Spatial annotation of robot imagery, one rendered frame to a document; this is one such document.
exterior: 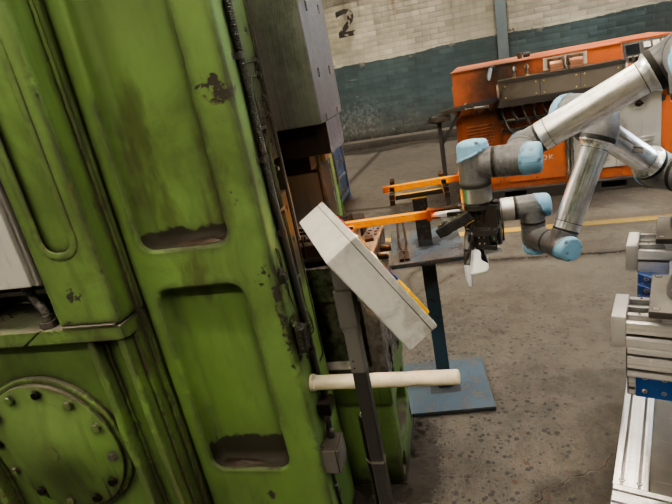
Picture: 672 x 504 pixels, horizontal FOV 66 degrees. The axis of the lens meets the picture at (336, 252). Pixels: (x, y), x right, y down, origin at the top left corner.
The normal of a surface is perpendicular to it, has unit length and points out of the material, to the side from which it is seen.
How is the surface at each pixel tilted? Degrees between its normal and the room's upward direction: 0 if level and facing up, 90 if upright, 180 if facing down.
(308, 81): 90
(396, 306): 90
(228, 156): 89
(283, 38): 90
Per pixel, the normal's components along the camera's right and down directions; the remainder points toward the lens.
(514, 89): -0.27, 0.37
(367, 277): 0.22, 0.29
